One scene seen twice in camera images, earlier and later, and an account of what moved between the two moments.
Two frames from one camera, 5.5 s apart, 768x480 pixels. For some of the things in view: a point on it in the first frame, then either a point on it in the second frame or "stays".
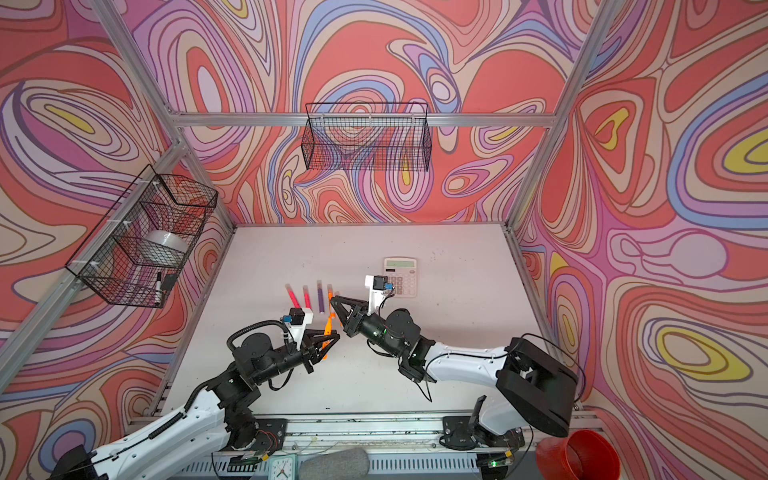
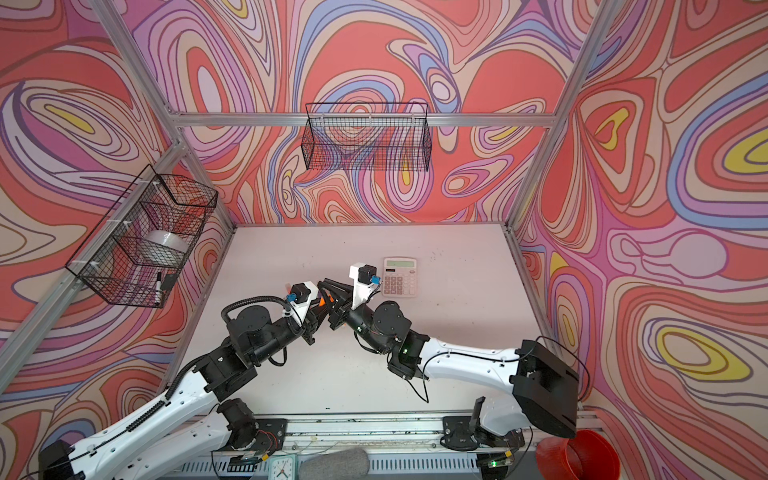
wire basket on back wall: [362, 136] stays
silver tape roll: [173, 240] stays
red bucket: [580, 455] stays
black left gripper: [306, 356] → [312, 323]
